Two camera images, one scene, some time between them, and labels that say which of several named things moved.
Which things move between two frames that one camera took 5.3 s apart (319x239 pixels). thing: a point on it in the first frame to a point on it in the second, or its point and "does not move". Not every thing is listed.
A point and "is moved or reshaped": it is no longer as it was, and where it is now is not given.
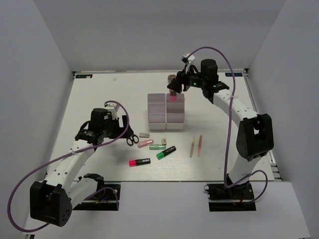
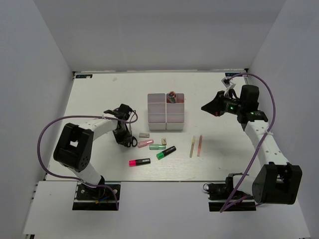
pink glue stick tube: (173, 94) is moved or reshaped
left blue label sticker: (84, 76) does not move
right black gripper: (181, 79) to (215, 107)
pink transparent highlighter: (145, 143) does not move
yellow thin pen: (192, 146) does not move
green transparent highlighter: (157, 147) does not move
